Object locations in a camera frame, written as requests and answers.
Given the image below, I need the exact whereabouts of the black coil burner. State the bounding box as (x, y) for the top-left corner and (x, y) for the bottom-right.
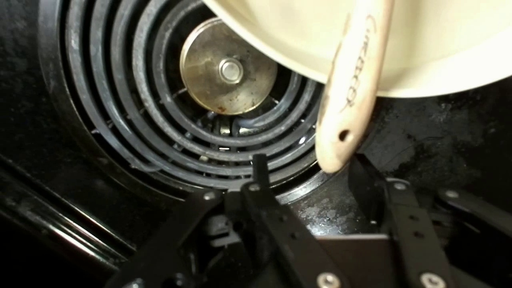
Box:
(37, 0), (343, 196)

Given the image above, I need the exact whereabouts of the cream frying pan wooden handle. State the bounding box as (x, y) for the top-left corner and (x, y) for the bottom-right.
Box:
(202, 0), (512, 100)

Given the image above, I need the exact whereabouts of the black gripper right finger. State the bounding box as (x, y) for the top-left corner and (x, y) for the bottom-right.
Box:
(349, 153), (512, 288)

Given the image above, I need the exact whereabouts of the black electric stove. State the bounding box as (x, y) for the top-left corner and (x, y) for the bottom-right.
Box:
(0, 0), (512, 288)

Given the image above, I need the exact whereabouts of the wooden cooking spoon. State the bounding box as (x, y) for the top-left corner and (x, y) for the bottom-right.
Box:
(314, 0), (397, 174)

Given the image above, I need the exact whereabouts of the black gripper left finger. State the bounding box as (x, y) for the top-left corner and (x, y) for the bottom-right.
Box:
(106, 153), (343, 288)

